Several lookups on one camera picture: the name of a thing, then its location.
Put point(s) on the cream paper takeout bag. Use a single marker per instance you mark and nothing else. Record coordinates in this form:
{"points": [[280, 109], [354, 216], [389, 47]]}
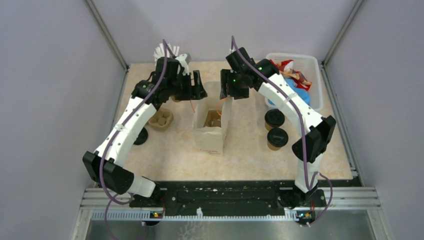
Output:
{"points": [[211, 139]]}

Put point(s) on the brown paper coffee cup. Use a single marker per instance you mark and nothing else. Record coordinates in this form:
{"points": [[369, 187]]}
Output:
{"points": [[268, 127]]}

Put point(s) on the black cup lid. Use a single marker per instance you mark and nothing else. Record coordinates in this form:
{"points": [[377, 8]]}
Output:
{"points": [[277, 137], [275, 118]]}

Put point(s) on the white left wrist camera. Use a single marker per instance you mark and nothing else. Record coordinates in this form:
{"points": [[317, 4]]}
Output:
{"points": [[184, 60]]}

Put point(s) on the stack of black lids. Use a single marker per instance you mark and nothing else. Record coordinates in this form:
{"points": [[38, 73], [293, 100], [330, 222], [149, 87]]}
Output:
{"points": [[142, 137]]}

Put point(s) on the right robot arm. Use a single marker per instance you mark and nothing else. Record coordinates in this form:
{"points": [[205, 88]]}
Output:
{"points": [[315, 130]]}

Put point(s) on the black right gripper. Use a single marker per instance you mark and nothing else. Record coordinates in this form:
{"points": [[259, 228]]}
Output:
{"points": [[226, 90]]}

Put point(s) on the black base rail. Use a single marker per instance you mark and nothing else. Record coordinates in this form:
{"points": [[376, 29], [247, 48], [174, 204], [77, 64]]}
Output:
{"points": [[230, 198]]}

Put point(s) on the blue cartoon cloth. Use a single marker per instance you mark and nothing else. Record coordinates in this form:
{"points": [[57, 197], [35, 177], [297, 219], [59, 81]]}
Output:
{"points": [[301, 92]]}

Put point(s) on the white plastic basket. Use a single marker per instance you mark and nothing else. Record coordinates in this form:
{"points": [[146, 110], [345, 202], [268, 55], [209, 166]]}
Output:
{"points": [[309, 66]]}

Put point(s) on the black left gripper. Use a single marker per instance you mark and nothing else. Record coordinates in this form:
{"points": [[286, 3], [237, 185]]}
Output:
{"points": [[195, 92]]}

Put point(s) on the brown pulp cup carrier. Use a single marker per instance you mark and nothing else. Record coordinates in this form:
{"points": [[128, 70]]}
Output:
{"points": [[162, 119]]}

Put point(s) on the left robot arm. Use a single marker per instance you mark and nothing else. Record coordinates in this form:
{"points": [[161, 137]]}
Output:
{"points": [[105, 165]]}

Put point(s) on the red patterned cloth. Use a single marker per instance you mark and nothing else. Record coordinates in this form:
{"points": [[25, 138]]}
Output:
{"points": [[286, 68]]}

